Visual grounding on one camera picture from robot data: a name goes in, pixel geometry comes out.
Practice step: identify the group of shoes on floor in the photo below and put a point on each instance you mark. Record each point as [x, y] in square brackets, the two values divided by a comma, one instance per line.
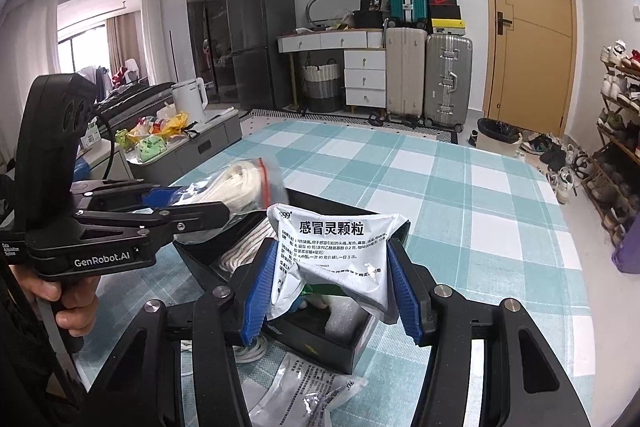
[555, 162]

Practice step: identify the dark sofa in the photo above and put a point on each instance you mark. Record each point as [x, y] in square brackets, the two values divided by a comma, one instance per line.
[135, 99]

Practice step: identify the white kettle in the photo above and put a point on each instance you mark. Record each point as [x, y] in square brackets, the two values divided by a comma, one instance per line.
[187, 99]

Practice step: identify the person's left hand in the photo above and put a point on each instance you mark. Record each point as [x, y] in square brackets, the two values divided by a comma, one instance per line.
[75, 307]

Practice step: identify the red black shoe box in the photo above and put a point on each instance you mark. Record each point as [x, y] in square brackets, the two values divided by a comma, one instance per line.
[442, 1]

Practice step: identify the purple bag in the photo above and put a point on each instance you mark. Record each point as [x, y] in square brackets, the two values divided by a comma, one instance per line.
[629, 252]

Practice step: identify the white trash bin black bag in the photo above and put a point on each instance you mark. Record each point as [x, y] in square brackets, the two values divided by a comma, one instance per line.
[495, 132]

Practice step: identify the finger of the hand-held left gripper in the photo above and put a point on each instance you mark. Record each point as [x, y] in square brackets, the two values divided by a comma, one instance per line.
[157, 197]
[190, 217]

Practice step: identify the silver suitcase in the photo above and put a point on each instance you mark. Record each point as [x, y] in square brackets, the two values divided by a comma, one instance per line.
[447, 77]

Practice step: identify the beige suitcase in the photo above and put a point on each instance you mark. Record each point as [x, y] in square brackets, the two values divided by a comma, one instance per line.
[405, 72]

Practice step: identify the brown curtain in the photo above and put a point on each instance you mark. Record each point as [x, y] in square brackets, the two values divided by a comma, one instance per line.
[113, 47]

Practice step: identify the yellow wooden door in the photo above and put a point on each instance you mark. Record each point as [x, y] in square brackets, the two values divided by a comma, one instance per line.
[530, 57]

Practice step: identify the oval mirror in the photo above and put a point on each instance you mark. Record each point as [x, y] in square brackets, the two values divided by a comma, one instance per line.
[330, 12]

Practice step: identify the white green medicine sachet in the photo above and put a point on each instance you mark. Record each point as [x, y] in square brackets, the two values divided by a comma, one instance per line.
[340, 247]

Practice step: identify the clear bag with paper leaflet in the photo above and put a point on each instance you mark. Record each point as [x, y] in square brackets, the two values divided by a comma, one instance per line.
[300, 387]

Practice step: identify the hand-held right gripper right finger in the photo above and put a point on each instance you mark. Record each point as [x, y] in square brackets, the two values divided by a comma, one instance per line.
[405, 297]

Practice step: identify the wooden shoe rack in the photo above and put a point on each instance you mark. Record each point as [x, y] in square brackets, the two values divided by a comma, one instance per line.
[602, 129]

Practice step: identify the grey white laundry basket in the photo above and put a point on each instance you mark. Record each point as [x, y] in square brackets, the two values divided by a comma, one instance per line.
[322, 87]

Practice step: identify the green snack pack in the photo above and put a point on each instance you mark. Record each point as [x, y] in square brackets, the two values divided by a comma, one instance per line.
[150, 148]

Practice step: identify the black paper bag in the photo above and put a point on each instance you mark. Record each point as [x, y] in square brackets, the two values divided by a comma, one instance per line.
[370, 18]

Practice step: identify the teal white checked tablecloth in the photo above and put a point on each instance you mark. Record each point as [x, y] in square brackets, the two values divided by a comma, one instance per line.
[450, 207]

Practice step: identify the yellow snack bag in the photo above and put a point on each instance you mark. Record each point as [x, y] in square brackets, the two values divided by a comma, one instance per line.
[172, 124]

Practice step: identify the white foam sheet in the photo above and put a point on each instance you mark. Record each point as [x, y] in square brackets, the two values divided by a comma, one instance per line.
[345, 314]

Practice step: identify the white curtain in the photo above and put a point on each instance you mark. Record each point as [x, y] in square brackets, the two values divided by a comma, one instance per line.
[152, 22]

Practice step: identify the white plush toy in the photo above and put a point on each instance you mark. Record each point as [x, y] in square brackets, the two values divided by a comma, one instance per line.
[317, 303]

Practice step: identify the white desk with drawers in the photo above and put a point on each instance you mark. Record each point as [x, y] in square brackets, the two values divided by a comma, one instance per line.
[365, 77]

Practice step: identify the grey refrigerator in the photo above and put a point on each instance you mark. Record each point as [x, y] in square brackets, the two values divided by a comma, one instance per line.
[260, 32]

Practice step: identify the grey side table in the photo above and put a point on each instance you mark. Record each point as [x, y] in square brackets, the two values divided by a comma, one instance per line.
[210, 142]

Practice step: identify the dark glass cabinet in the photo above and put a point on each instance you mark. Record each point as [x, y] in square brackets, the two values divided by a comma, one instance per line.
[205, 7]

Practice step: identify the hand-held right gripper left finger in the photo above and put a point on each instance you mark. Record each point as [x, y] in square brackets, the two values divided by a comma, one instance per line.
[257, 297]

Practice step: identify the yellow black shoe box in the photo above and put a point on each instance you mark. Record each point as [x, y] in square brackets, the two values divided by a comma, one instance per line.
[447, 25]

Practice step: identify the black cardboard box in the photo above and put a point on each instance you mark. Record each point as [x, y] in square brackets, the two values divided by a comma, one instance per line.
[360, 352]

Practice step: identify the group of shoes on rack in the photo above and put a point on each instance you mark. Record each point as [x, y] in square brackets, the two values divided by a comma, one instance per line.
[617, 107]

